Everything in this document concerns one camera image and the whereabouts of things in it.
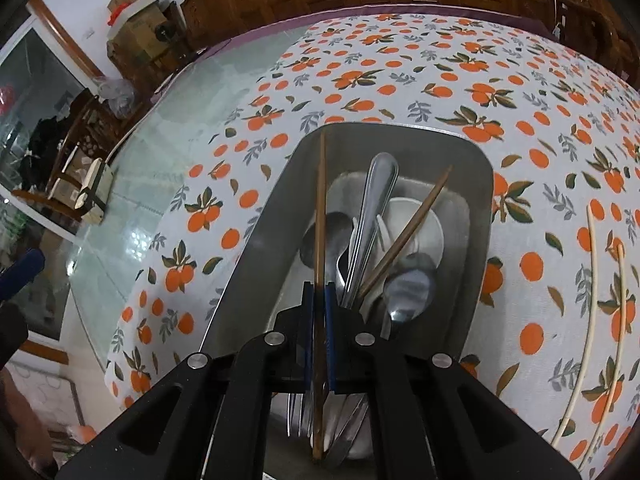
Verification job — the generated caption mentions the large stainless steel spoon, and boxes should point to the large stainless steel spoon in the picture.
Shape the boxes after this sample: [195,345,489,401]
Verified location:
[299,211,352,294]

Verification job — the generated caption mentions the small stainless steel spoon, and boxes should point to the small stainless steel spoon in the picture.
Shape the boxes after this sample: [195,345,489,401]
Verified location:
[324,259,440,466]

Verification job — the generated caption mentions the white ceramic soup spoon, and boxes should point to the white ceramic soup spoon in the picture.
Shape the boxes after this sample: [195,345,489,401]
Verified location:
[374,196,446,271]

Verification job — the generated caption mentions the stainless steel fork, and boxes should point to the stainless steel fork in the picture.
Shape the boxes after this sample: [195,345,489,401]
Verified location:
[305,153,398,413]

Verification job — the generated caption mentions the person's left hand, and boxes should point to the person's left hand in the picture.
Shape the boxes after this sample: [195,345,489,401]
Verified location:
[1,368,54,472]

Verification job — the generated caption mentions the small wooden chair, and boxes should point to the small wooden chair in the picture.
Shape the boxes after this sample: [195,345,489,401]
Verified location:
[11,89,120,222]

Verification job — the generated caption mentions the grey metal utensil tray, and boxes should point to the grey metal utensil tray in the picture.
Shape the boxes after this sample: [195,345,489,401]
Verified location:
[201,122,518,479]

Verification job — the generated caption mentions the orange print tablecloth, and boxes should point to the orange print tablecloth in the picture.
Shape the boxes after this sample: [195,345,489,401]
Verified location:
[105,13,639,479]

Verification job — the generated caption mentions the stacked cardboard boxes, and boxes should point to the stacked cardboard boxes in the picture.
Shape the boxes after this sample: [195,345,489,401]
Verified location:
[106,0,189,87]

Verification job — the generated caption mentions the carved wooden armchair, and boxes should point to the carved wooden armchair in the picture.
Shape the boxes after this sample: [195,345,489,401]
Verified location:
[553,0,639,89]

